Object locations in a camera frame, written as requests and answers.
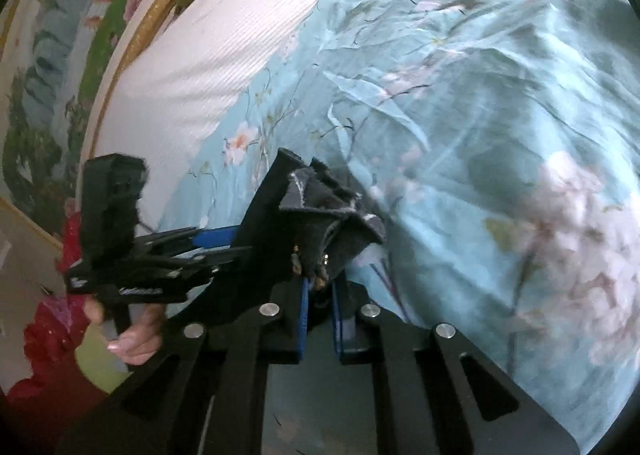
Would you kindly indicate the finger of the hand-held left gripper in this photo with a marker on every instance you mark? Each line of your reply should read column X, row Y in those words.
column 210, row 237
column 200, row 267

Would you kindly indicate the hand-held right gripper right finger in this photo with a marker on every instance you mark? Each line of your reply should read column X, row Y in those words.
column 340, row 335

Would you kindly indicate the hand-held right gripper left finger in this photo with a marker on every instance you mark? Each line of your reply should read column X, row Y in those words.
column 303, row 325

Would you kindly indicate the dark pants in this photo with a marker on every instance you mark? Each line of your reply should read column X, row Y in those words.
column 320, row 215

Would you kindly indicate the person's left hand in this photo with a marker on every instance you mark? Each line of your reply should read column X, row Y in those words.
column 137, row 340

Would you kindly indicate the white ribbed headboard cushion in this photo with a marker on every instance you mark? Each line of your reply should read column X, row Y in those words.
column 210, row 65

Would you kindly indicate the teal floral bed sheet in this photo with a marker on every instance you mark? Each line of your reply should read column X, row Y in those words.
column 450, row 135

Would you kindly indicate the gold framed wall painting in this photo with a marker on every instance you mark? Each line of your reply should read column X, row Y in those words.
column 55, row 75

